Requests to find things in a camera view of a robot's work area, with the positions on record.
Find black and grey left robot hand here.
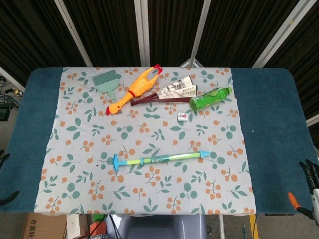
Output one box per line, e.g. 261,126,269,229
0,153,20,206

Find floral tablecloth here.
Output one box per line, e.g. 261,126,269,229
33,66,258,216

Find brown cardboard box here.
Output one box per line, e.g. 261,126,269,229
20,212,68,239

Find green plastic bottle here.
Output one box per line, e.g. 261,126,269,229
189,86,234,112

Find dark folding screen, white frames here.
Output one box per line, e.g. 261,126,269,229
0,0,319,125

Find yellow rubber chicken toy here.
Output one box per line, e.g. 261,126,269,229
106,64,163,116

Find paper folding fan, dark ribs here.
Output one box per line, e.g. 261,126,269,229
130,74,198,108

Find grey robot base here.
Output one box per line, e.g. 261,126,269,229
126,215,208,239

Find white foam box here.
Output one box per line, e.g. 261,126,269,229
66,214,88,238

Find white metal stand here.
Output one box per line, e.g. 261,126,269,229
178,48,203,69

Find green hand brush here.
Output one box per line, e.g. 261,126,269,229
92,69,120,103

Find black right hand, orange thumb tip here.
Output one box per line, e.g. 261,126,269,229
287,158,319,220

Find orange small box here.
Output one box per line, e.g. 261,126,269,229
89,221,106,237

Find blue green water pump toy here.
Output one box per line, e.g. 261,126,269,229
113,150,211,172

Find blue table cover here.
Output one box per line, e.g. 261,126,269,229
0,66,319,218

